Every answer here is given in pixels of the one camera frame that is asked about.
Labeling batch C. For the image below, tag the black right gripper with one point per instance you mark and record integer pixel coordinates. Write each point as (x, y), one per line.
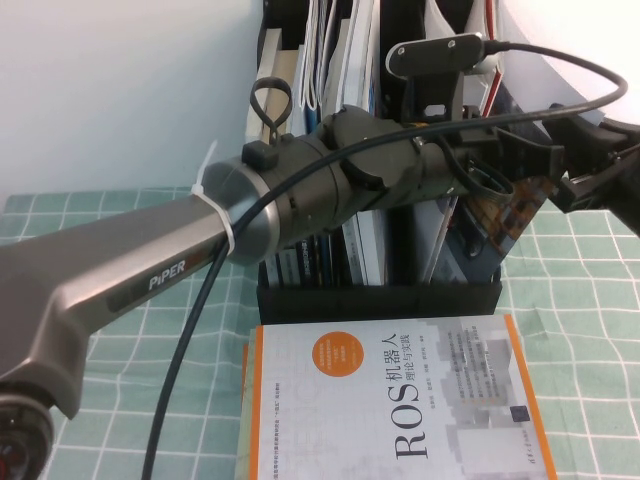
(525, 155)

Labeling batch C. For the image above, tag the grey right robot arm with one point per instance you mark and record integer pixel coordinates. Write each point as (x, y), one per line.
(125, 260)

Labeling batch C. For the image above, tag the large white red-print book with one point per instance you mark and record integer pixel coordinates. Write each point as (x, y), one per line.
(360, 50)

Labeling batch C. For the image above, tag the black plastic book holder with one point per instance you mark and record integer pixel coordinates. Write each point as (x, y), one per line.
(375, 305)

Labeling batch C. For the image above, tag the white orange ROS book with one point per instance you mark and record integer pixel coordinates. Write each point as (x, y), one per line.
(400, 400)

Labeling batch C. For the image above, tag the pale green cover book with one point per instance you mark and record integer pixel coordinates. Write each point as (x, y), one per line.
(248, 440)

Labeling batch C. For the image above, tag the green checked tablecloth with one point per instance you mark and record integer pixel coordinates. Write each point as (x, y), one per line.
(575, 300)

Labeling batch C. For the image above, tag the thin white booklet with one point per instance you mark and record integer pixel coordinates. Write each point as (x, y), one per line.
(327, 60)

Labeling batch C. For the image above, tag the blue cover thin booklet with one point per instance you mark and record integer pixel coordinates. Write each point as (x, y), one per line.
(312, 50)

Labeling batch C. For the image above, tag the white zip tie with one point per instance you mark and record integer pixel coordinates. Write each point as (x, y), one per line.
(220, 215)

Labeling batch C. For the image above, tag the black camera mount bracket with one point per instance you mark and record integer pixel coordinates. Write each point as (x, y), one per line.
(435, 90)

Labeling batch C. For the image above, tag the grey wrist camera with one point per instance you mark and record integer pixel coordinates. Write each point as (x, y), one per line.
(430, 55)

